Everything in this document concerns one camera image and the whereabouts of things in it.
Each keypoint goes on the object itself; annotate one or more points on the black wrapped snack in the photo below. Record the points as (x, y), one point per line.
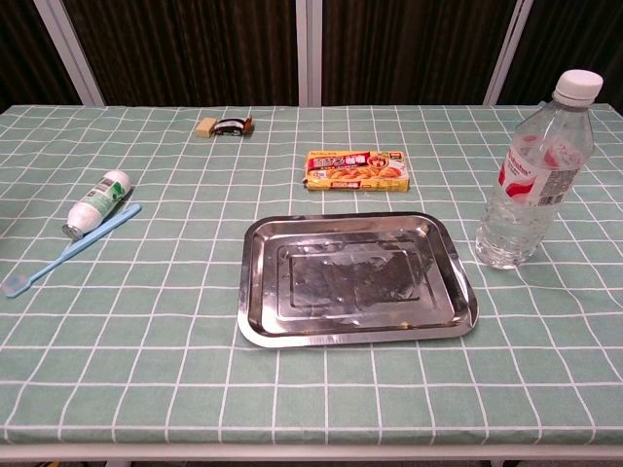
(233, 126)

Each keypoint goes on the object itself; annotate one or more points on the clear plastic water bottle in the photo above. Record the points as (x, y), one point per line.
(530, 190)

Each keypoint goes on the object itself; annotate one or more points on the green checkered tablecloth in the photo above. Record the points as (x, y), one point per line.
(146, 365)

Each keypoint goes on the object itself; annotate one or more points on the beige eraser block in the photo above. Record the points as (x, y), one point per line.
(206, 127)

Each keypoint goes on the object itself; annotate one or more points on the rectangular metal tray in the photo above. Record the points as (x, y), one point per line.
(355, 282)

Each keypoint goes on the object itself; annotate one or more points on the light blue toothbrush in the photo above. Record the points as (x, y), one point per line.
(73, 248)

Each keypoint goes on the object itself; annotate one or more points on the white green-labelled small bottle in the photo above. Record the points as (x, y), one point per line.
(97, 202)

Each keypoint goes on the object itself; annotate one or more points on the yellow curry roux box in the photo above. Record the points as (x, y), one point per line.
(357, 171)

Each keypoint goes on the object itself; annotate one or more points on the white folding screen frame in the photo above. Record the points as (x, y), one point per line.
(309, 48)

